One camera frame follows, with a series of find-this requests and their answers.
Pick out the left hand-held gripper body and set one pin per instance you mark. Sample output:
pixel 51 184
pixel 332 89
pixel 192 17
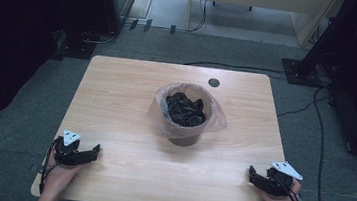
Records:
pixel 66 152

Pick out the clear plastic bin liner bag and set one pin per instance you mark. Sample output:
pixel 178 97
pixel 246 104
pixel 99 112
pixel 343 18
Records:
pixel 218 119

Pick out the brown round trash bin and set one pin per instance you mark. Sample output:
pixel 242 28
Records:
pixel 184 138

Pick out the black stand base plate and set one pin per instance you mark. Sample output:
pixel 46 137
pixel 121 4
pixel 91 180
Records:
pixel 78 49
pixel 295 72

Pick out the crumpled black plastic bag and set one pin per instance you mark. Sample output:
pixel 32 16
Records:
pixel 185 109

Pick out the dark round table grommet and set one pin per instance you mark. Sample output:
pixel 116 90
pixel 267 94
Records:
pixel 214 82

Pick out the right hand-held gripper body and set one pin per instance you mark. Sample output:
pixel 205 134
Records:
pixel 276 183

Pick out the person's left hand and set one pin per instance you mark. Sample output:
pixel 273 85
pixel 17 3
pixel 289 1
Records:
pixel 59 178

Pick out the dark glass-front cabinet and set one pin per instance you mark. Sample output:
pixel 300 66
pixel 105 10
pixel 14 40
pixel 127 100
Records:
pixel 116 0

